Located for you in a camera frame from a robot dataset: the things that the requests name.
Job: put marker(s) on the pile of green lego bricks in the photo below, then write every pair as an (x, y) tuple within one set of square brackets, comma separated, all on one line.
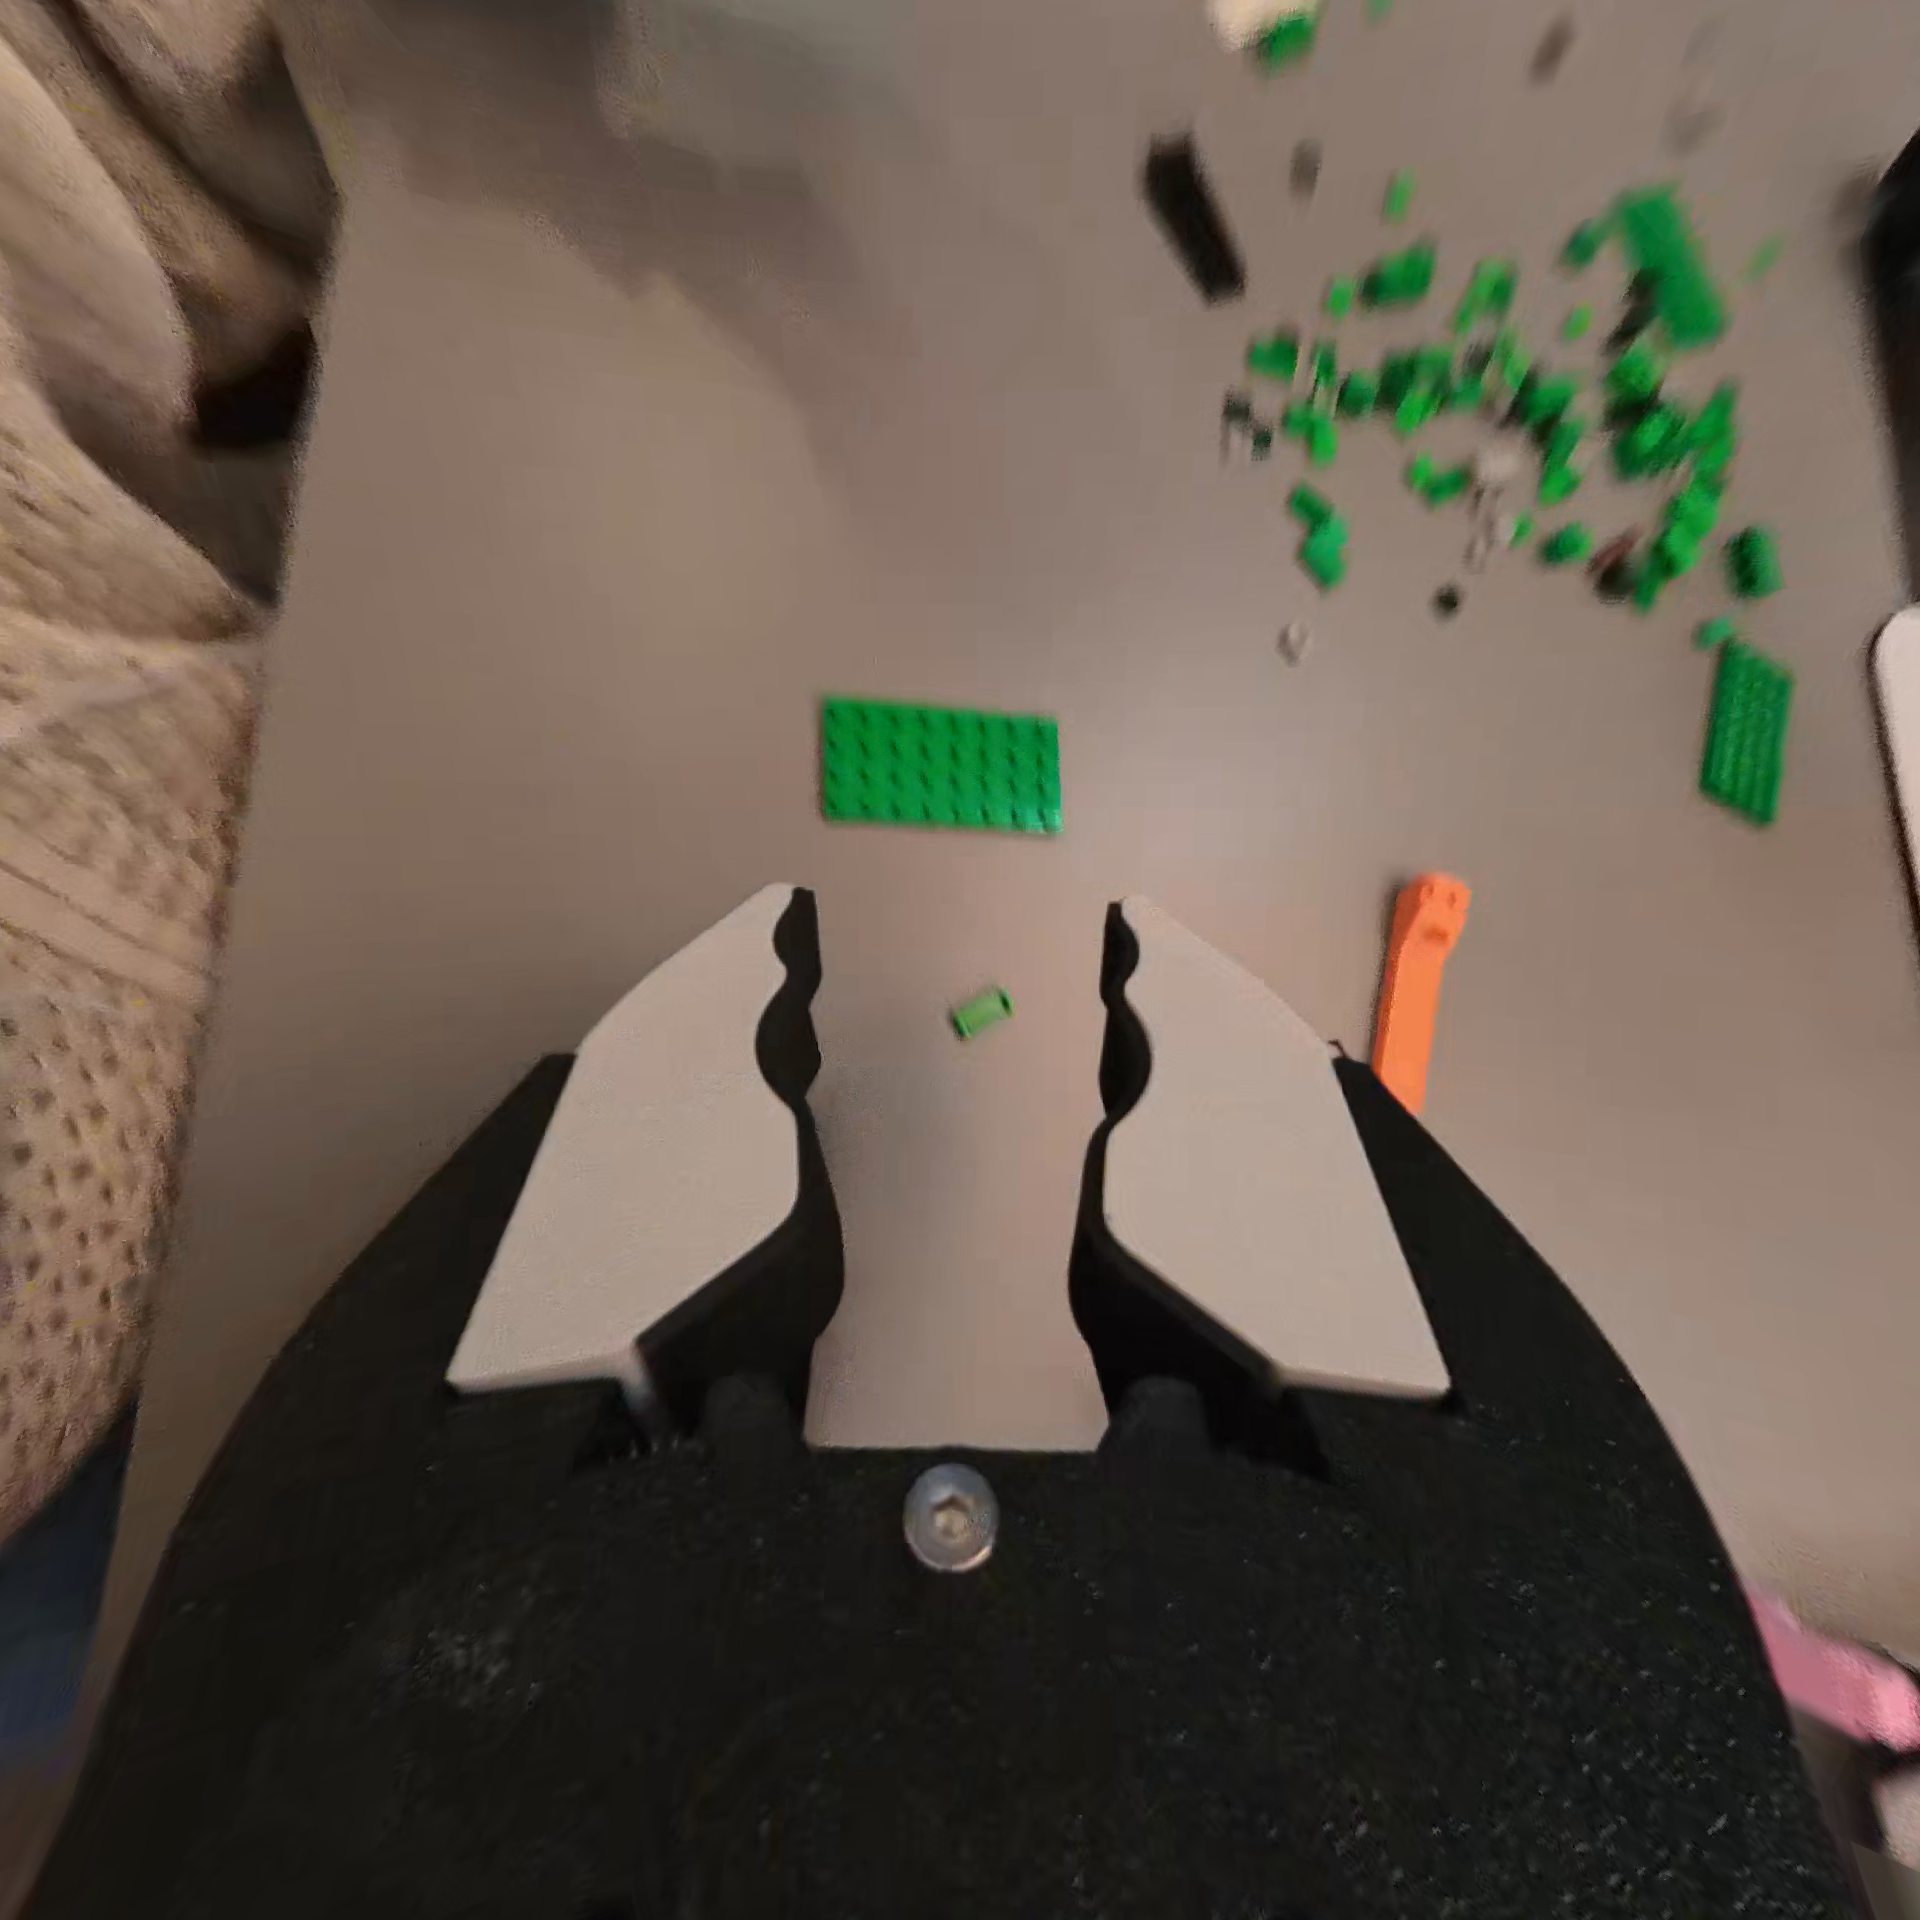
[(1516, 389)]

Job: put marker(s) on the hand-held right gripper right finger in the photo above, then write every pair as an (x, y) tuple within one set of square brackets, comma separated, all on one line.
[(1261, 1201)]

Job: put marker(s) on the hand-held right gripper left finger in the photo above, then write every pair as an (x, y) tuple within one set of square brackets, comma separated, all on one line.
[(645, 1201)]

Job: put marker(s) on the person's knit sweater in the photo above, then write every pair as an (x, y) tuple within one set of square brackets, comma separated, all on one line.
[(106, 902)]

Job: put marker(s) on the black stand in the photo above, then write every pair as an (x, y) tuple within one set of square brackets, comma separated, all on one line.
[(1898, 375)]

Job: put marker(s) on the person's blue jeans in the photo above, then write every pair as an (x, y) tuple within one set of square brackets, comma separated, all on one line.
[(45, 1590)]

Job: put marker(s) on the orange brick separator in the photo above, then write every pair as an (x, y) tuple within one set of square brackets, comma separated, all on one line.
[(1419, 991)]

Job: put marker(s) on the white rounded board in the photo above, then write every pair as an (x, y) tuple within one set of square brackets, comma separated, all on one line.
[(1902, 750)]

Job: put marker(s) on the black lego plate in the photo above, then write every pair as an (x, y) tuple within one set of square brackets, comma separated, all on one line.
[(1196, 217)]

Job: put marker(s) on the small green lego plate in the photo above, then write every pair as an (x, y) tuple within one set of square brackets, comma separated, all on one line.
[(1287, 37)]

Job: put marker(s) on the round green lego piece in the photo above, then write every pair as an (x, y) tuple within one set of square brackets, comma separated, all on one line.
[(983, 1014)]

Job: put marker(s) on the large green lego plate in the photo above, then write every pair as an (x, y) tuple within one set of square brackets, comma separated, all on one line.
[(1748, 735)]

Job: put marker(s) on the pink object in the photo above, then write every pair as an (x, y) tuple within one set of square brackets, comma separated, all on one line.
[(1830, 1673)]

